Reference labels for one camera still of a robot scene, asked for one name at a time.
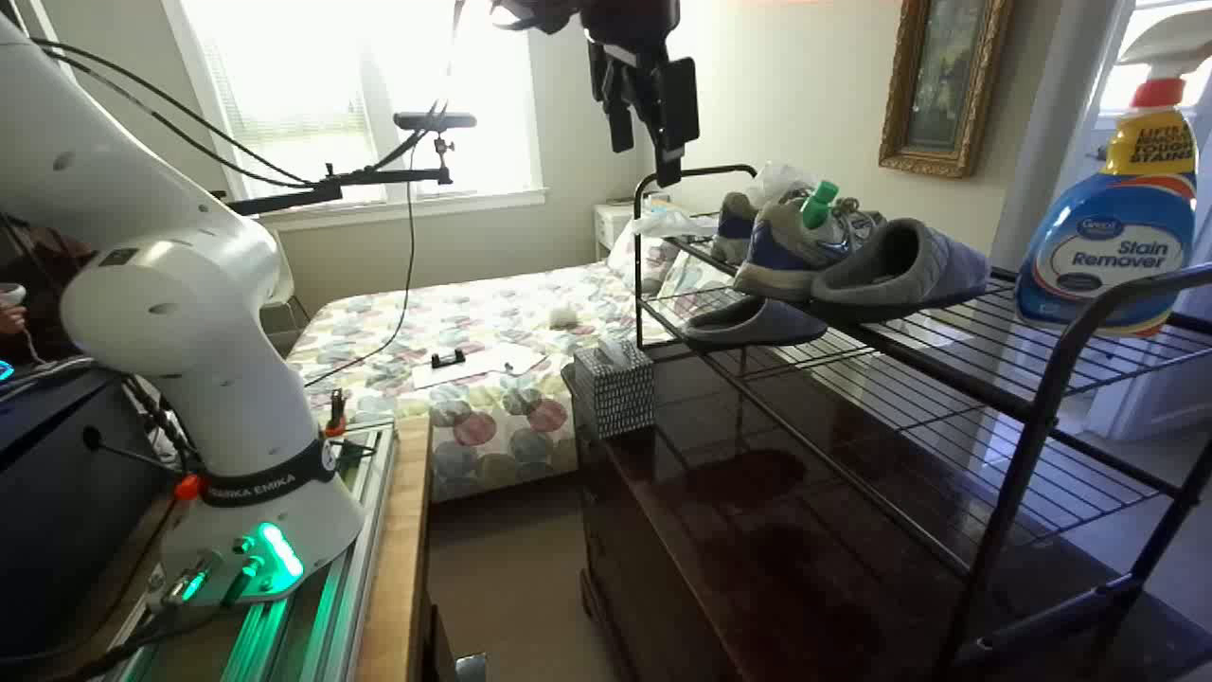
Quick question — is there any grey blue sneaker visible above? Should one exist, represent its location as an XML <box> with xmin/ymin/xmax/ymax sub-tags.
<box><xmin>729</xmin><ymin>191</ymin><xmax>887</xmax><ymax>303</ymax></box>
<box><xmin>707</xmin><ymin>185</ymin><xmax>811</xmax><ymax>278</ymax></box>

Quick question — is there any black metal shoe rack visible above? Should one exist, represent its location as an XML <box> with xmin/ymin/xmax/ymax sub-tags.
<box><xmin>627</xmin><ymin>160</ymin><xmax>1212</xmax><ymax>682</ymax></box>

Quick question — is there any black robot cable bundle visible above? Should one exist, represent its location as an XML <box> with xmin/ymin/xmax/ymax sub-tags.
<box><xmin>29</xmin><ymin>33</ymin><xmax>324</xmax><ymax>197</ymax></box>

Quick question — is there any bed with floral cover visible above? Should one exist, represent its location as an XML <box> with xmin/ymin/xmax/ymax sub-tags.
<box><xmin>282</xmin><ymin>256</ymin><xmax>665</xmax><ymax>506</ymax></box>

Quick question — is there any gold framed picture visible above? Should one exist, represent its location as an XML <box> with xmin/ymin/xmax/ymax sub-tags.
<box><xmin>880</xmin><ymin>0</ymin><xmax>1016</xmax><ymax>180</ymax></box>

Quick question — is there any blue stain remover spray bottle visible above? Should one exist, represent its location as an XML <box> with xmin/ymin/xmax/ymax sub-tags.
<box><xmin>1016</xmin><ymin>71</ymin><xmax>1204</xmax><ymax>340</ymax></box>

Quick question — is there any bright window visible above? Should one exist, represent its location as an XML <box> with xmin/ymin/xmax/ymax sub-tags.
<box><xmin>163</xmin><ymin>0</ymin><xmax>549</xmax><ymax>217</ymax></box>

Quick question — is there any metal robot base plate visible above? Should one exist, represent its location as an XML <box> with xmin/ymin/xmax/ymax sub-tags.
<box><xmin>70</xmin><ymin>428</ymin><xmax>402</xmax><ymax>682</ymax></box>

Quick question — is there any black white patterned tissue box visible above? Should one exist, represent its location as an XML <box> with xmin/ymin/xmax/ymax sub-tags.
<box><xmin>569</xmin><ymin>337</ymin><xmax>660</xmax><ymax>444</ymax></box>

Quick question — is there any white tissue in shoe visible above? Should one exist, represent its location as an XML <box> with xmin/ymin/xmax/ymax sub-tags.
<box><xmin>751</xmin><ymin>160</ymin><xmax>819</xmax><ymax>212</ymax></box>

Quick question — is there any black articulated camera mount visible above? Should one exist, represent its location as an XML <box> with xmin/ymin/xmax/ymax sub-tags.
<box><xmin>224</xmin><ymin>129</ymin><xmax>459</xmax><ymax>220</ymax></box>

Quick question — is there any grey slipper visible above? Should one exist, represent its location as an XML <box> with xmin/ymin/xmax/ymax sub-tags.
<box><xmin>811</xmin><ymin>217</ymin><xmax>994</xmax><ymax>317</ymax></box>
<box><xmin>676</xmin><ymin>295</ymin><xmax>828</xmax><ymax>352</ymax></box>

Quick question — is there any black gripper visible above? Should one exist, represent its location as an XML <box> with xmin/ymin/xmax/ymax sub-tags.
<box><xmin>578</xmin><ymin>0</ymin><xmax>704</xmax><ymax>191</ymax></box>

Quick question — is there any black stereo camera bar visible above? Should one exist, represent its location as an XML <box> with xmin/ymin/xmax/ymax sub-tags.
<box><xmin>390</xmin><ymin>110</ymin><xmax>481</xmax><ymax>135</ymax></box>

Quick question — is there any light wooden robot table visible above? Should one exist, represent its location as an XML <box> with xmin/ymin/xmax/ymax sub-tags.
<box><xmin>352</xmin><ymin>412</ymin><xmax>434</xmax><ymax>682</ymax></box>

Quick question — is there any small green plastic bottle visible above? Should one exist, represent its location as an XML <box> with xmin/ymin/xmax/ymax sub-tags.
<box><xmin>794</xmin><ymin>179</ymin><xmax>846</xmax><ymax>240</ymax></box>

